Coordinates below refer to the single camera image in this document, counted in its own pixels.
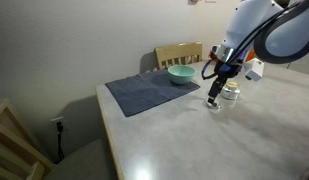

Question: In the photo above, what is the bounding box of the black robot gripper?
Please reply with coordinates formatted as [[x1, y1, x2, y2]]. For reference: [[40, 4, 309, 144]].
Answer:
[[207, 44, 246, 105]]

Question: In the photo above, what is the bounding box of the round silver tin lid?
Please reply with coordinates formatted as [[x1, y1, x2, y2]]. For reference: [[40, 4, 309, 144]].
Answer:
[[203, 99, 224, 112]]

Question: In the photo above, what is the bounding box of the small glass jar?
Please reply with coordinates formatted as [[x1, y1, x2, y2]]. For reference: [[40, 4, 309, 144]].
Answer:
[[219, 81, 242, 101]]

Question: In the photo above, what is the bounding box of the mint green bowl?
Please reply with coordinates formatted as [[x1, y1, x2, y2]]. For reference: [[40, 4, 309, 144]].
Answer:
[[167, 64, 197, 86]]

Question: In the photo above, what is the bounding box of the light wooden slat-back chair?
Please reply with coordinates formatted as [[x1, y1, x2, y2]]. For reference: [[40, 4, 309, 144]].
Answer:
[[0, 98, 119, 180], [154, 41, 204, 71]]

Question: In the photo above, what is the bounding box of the dark blue cloth placemat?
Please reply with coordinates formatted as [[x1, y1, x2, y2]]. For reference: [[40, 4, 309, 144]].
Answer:
[[104, 69, 201, 118]]

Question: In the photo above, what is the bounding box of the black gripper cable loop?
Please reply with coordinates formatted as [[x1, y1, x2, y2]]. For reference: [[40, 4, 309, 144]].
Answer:
[[200, 58, 219, 81]]

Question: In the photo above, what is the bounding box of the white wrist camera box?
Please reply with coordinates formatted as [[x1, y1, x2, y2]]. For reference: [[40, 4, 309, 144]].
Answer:
[[243, 57, 266, 83]]

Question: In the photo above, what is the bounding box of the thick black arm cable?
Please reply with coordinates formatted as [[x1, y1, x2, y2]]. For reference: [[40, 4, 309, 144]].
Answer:
[[227, 0, 309, 65]]

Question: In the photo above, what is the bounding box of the black plug with cord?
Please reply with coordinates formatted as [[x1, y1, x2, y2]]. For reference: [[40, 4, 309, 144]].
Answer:
[[55, 121, 66, 162]]

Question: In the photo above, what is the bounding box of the white wall power outlet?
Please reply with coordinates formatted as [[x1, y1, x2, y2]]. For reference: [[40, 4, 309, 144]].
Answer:
[[50, 116, 65, 126]]

